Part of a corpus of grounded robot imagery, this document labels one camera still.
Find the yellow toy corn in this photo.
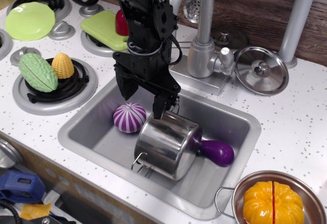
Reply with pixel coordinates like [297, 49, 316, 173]
[51, 53, 75, 79]

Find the silver sink basin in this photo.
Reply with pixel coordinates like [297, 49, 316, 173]
[58, 80, 261, 220]

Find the green cutting board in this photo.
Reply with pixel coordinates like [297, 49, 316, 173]
[80, 11, 128, 51]

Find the red toy vegetable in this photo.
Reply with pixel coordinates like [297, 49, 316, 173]
[115, 10, 129, 36]

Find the purple white striped onion toy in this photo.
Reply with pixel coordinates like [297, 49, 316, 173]
[113, 102, 147, 133]

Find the steel bowl with handle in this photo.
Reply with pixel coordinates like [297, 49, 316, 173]
[215, 170, 326, 223]

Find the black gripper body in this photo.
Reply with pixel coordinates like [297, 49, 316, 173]
[113, 52, 181, 106]

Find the blue clamp tool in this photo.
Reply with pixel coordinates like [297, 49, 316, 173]
[1, 171, 45, 204]

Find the silver toy faucet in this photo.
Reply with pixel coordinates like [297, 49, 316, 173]
[170, 0, 236, 95]

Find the silver perforated ladle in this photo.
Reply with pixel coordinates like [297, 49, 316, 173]
[183, 0, 201, 24]

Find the grey stove knob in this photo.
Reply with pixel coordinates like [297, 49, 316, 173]
[10, 47, 40, 67]
[48, 20, 76, 40]
[79, 4, 104, 18]

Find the purple toy eggplant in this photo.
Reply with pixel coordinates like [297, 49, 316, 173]
[197, 140, 235, 167]

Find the stainless steel pot lid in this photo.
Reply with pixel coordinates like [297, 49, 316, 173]
[234, 46, 289, 96]

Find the stove burner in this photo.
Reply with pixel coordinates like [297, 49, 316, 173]
[0, 29, 13, 60]
[7, 0, 72, 23]
[13, 58, 98, 116]
[81, 31, 116, 58]

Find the back left stove burner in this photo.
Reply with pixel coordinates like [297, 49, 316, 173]
[7, 0, 72, 23]

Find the middle stove burner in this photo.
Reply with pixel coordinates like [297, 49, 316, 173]
[81, 31, 116, 58]

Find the green bitter gourd toy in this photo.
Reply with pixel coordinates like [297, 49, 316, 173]
[19, 53, 58, 93]

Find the yellow tape piece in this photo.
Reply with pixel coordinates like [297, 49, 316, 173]
[19, 203, 52, 220]

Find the far left stove burner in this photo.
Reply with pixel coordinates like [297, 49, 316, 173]
[0, 29, 13, 60]

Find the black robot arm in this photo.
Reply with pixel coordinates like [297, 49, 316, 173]
[73, 0, 182, 119]

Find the front stove burner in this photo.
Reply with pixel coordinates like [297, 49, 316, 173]
[13, 58, 98, 116]

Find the grey vertical pole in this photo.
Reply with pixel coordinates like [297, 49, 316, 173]
[278, 0, 313, 69]

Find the silver round knob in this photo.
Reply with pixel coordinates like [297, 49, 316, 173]
[1, 138, 24, 169]

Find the yellow toy pumpkin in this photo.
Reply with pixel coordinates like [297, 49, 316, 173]
[242, 181, 305, 223]

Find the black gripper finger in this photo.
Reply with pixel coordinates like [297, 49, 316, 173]
[153, 94, 173, 120]
[116, 71, 138, 100]

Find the light green plate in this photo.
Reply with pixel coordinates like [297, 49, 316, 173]
[5, 2, 56, 41]

